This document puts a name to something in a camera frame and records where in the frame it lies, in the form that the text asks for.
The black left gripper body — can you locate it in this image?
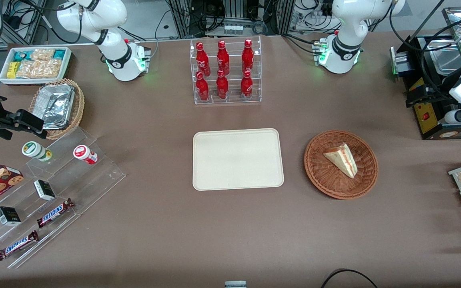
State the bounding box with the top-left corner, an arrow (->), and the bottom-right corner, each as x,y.
405,85 -> 441,109

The triangular sandwich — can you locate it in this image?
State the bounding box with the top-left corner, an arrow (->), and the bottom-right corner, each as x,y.
323,143 -> 358,179

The light wicker basket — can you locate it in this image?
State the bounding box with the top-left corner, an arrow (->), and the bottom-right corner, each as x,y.
28,78 -> 85,140

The round brown wicker basket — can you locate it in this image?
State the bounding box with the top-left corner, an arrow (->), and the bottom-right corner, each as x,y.
304,130 -> 379,200

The beige rectangular plastic tray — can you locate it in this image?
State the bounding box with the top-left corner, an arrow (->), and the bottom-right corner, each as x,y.
192,128 -> 285,191

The black hot food display case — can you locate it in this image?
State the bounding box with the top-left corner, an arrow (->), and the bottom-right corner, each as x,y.
401,6 -> 461,140

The green lid white jar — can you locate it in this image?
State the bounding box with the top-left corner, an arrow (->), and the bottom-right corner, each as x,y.
22,141 -> 53,162

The aluminium foil container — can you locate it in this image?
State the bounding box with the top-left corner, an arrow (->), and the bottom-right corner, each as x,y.
40,84 -> 75,130

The grey box with green light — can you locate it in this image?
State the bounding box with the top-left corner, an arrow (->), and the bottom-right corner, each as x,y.
390,46 -> 416,79

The stainless steel pan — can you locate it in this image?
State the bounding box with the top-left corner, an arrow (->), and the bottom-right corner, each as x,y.
426,38 -> 461,76

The white rectangular snack bin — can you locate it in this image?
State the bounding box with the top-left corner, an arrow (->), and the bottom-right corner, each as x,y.
0,46 -> 72,85

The clear bag of crackers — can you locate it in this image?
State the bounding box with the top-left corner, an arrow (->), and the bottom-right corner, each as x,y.
38,59 -> 62,79
30,49 -> 56,62
16,60 -> 41,79

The red lid white jar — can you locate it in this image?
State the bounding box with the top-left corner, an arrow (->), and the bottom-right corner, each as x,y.
73,145 -> 98,165

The small black box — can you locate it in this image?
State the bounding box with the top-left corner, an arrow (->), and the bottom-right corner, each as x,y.
0,206 -> 22,226
33,180 -> 56,201

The thin black pole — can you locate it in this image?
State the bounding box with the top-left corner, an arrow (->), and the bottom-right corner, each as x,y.
409,0 -> 446,43

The clear acrylic stepped shelf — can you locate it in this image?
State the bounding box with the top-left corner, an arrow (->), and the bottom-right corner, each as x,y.
0,126 -> 126,269

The brown Snickers bar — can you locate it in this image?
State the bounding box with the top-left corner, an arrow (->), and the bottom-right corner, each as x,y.
36,198 -> 75,228
0,230 -> 40,261

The red cola bottle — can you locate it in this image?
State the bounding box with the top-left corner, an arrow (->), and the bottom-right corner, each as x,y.
240,70 -> 254,100
241,39 -> 255,74
216,40 -> 231,76
216,69 -> 229,100
196,42 -> 211,77
195,71 -> 210,102

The clear acrylic bottle rack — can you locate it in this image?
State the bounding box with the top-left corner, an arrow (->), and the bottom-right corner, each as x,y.
190,36 -> 262,105

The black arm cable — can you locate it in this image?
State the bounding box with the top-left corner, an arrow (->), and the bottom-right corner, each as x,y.
389,0 -> 461,54

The black curved cable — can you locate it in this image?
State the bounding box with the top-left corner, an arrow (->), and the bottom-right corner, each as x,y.
321,269 -> 379,288

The aluminium frame equipment rack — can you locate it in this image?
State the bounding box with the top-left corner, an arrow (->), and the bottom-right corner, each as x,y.
166,0 -> 295,39

